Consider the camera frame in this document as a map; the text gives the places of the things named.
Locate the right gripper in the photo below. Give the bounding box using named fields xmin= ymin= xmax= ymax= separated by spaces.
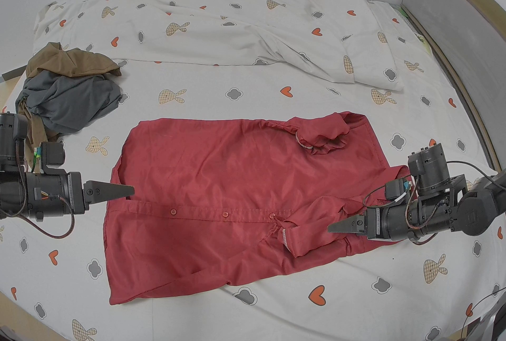
xmin=327 ymin=200 xmax=456 ymax=244

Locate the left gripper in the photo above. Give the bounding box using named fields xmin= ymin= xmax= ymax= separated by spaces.
xmin=25 ymin=171 xmax=135 ymax=220

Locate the red shirt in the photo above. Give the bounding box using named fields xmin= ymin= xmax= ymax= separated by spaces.
xmin=104 ymin=111 xmax=413 ymax=306

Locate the bed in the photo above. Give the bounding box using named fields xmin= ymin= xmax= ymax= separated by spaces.
xmin=0 ymin=0 xmax=506 ymax=341

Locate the grey garment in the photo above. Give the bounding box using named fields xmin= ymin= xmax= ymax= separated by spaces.
xmin=16 ymin=69 xmax=122 ymax=136

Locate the brown garment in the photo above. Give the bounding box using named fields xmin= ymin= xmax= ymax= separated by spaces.
xmin=16 ymin=41 xmax=122 ymax=143

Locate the white printed pillow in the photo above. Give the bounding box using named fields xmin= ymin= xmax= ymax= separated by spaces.
xmin=343 ymin=0 xmax=405 ymax=92

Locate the white printed quilt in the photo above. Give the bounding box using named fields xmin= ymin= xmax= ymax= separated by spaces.
xmin=33 ymin=0 xmax=374 ymax=84

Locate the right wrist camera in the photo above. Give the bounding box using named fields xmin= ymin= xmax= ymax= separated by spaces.
xmin=385 ymin=177 xmax=412 ymax=206

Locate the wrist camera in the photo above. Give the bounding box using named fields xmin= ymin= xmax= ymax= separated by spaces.
xmin=37 ymin=141 xmax=80 ymax=176
xmin=385 ymin=177 xmax=412 ymax=206

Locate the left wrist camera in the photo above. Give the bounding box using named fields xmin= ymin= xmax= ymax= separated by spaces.
xmin=37 ymin=141 xmax=80 ymax=176

